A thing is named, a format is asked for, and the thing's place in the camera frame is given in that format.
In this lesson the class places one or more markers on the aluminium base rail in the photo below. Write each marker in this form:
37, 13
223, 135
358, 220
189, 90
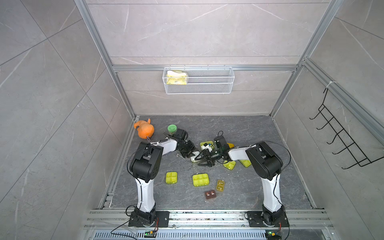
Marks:
209, 225

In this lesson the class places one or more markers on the brown small pillbox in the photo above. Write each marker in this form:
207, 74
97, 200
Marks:
211, 194

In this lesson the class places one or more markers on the yellow packet in basket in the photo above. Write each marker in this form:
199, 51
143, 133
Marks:
176, 77

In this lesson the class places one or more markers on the small green pillbox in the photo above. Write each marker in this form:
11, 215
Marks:
194, 157
230, 165
171, 178

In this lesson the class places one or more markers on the large green six-cell pillbox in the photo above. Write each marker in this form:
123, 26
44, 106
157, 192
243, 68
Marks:
200, 180

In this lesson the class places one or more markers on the white wire wall basket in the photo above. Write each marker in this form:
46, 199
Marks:
202, 80

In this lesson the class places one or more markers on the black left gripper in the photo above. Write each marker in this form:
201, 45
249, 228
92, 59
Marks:
192, 149

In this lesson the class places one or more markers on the green lidded round jar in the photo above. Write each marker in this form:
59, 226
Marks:
172, 129

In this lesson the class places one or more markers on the orange plush toy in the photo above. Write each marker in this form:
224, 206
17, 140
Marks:
145, 129

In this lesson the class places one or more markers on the yellow small pillbox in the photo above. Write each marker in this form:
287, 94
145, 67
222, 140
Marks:
220, 185

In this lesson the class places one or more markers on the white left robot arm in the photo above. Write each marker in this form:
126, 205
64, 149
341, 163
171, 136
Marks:
144, 167

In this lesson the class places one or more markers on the black wall hook rack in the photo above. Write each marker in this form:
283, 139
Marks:
340, 134

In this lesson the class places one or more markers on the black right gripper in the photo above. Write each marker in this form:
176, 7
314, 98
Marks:
207, 157

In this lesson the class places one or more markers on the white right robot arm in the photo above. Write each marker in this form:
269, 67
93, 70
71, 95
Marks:
266, 163

